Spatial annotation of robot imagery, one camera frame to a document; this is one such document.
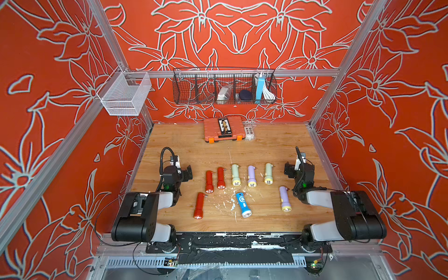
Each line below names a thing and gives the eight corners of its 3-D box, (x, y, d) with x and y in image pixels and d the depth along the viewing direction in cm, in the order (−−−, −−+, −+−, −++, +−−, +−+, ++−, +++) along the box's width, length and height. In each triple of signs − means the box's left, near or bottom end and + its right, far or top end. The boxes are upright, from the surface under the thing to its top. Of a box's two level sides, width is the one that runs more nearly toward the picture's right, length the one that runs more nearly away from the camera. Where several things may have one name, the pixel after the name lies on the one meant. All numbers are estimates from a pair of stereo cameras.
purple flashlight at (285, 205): (282, 212, 84) (284, 209, 81) (277, 188, 91) (278, 186, 89) (290, 212, 84) (292, 209, 81) (284, 188, 91) (286, 186, 89)
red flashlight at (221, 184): (217, 189, 91) (217, 187, 89) (217, 169, 98) (217, 167, 97) (225, 189, 91) (225, 187, 89) (225, 169, 98) (225, 167, 97)
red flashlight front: (194, 219, 81) (193, 218, 79) (196, 194, 89) (196, 192, 87) (202, 219, 81) (202, 218, 79) (204, 194, 89) (204, 192, 87)
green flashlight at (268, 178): (264, 184, 92) (265, 181, 90) (264, 164, 100) (265, 162, 98) (271, 185, 92) (272, 182, 90) (271, 165, 100) (272, 163, 98)
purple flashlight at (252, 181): (248, 187, 91) (249, 185, 89) (246, 168, 99) (246, 165, 97) (256, 187, 91) (257, 185, 89) (253, 168, 99) (254, 165, 97)
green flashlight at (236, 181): (232, 185, 92) (232, 183, 90) (231, 166, 99) (231, 164, 97) (240, 185, 92) (240, 183, 89) (239, 166, 99) (239, 164, 97)
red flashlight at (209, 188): (205, 193, 89) (204, 191, 87) (206, 173, 97) (206, 170, 94) (213, 193, 89) (213, 191, 87) (214, 173, 97) (214, 170, 94)
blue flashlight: (243, 219, 82) (244, 217, 79) (234, 196, 89) (234, 194, 86) (251, 216, 82) (252, 214, 80) (242, 194, 90) (242, 191, 87)
